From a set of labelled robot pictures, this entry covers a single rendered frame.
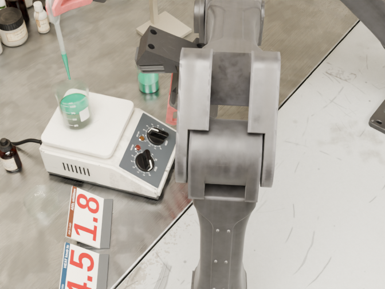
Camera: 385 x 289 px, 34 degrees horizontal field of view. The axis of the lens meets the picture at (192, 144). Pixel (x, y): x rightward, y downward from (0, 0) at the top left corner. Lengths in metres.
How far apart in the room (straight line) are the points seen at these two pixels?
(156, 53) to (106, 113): 0.22
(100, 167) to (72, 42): 0.37
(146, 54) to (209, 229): 0.29
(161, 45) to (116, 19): 0.49
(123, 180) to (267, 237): 0.24
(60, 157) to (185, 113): 0.48
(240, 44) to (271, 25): 0.70
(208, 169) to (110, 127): 0.45
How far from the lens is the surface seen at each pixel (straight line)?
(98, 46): 1.27
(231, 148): 0.56
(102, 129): 1.00
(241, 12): 0.71
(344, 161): 1.09
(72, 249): 0.95
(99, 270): 0.96
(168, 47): 0.85
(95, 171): 1.01
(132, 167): 0.99
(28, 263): 0.99
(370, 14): 1.03
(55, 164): 1.04
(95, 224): 0.99
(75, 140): 1.00
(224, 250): 0.66
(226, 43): 0.61
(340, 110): 1.16
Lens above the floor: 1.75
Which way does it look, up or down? 51 degrees down
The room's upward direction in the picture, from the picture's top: 1 degrees counter-clockwise
